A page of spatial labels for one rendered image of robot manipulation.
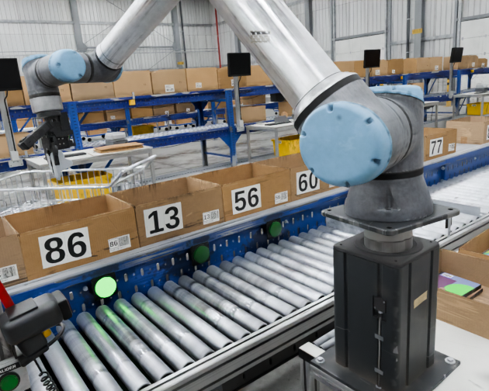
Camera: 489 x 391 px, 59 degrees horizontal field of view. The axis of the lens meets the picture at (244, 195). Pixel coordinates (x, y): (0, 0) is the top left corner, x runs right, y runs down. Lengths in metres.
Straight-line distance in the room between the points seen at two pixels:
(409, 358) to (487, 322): 0.32
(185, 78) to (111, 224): 5.43
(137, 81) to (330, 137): 5.90
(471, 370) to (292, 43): 0.88
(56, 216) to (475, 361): 1.50
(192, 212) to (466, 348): 1.05
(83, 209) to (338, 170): 1.31
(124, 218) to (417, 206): 1.05
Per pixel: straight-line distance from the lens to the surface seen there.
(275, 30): 0.84
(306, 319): 1.43
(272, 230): 1.93
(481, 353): 1.31
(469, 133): 3.71
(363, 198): 0.95
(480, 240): 1.84
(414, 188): 0.95
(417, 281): 1.03
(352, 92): 0.78
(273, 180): 1.98
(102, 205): 1.89
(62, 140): 1.48
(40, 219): 1.84
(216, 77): 7.23
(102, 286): 1.58
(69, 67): 1.36
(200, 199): 1.76
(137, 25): 1.30
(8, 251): 1.54
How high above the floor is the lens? 1.46
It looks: 15 degrees down
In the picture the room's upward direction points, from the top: 4 degrees counter-clockwise
